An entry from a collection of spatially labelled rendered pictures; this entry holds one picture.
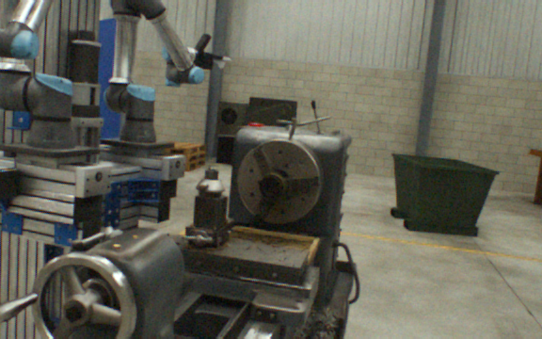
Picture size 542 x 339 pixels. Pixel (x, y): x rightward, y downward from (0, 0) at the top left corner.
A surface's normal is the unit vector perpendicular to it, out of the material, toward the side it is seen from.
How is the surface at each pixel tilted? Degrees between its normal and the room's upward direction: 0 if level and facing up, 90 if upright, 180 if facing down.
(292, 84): 90
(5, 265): 90
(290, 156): 90
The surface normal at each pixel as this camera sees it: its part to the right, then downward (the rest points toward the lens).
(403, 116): -0.21, 0.11
